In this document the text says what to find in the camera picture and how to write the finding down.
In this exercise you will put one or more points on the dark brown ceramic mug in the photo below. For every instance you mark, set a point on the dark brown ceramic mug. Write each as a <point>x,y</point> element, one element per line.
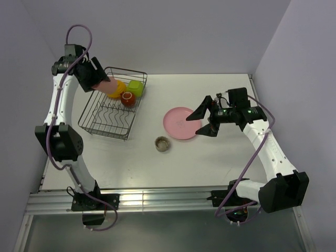
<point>128,99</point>

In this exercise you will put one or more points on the black wire dish rack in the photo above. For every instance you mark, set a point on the black wire dish rack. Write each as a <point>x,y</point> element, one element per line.
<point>108,117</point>

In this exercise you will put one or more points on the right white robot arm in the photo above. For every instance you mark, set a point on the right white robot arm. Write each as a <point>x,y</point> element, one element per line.
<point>286,186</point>

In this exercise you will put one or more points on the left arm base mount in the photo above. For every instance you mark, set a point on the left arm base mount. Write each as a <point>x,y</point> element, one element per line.
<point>94,206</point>

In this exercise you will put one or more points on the pink plastic cup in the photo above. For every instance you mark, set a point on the pink plastic cup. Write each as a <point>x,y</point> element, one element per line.
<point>107,87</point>

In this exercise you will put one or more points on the aluminium frame rail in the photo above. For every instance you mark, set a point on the aluminium frame rail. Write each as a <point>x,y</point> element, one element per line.
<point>130,200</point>

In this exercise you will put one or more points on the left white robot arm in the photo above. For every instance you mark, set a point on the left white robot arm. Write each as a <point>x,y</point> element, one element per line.
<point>61,142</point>

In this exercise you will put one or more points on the yellow ribbed bowl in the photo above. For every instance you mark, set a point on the yellow ribbed bowl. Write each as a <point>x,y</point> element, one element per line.
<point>121,88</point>

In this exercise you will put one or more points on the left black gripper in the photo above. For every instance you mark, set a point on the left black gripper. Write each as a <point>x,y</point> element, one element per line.
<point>96,79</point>

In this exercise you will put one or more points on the white square bowl green outside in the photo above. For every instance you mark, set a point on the white square bowl green outside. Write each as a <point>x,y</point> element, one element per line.
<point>136,87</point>

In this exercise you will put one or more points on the small grey speckled bowl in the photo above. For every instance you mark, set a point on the small grey speckled bowl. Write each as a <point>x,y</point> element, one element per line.
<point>162,143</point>

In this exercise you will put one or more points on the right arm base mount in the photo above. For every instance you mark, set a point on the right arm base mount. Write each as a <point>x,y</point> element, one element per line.
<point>217,196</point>

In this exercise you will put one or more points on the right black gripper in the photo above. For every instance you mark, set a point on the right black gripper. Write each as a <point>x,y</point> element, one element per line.
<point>199,113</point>

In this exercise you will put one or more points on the pink round plate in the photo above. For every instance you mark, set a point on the pink round plate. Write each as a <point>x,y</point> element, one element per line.
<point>176,126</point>

